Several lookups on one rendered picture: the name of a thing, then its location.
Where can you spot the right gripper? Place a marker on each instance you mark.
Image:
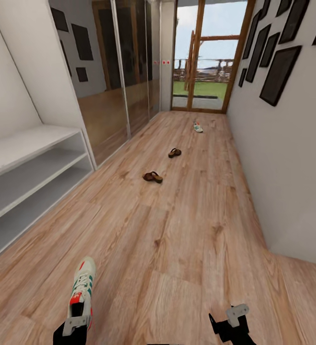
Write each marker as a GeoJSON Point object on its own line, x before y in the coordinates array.
{"type": "Point", "coordinates": [228, 333]}

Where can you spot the gym shoe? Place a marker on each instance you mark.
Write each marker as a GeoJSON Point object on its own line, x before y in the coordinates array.
{"type": "Point", "coordinates": [197, 127]}
{"type": "Point", "coordinates": [79, 303]}

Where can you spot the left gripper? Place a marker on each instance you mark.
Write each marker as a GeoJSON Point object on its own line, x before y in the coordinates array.
{"type": "Point", "coordinates": [78, 337]}

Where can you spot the sandal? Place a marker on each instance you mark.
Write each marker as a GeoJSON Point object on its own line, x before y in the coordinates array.
{"type": "Point", "coordinates": [176, 152]}
{"type": "Point", "coordinates": [153, 177]}

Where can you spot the door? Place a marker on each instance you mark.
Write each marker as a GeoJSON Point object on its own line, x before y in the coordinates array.
{"type": "Point", "coordinates": [209, 40]}

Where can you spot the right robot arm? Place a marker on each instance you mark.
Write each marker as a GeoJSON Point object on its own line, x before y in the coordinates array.
{"type": "Point", "coordinates": [235, 329]}

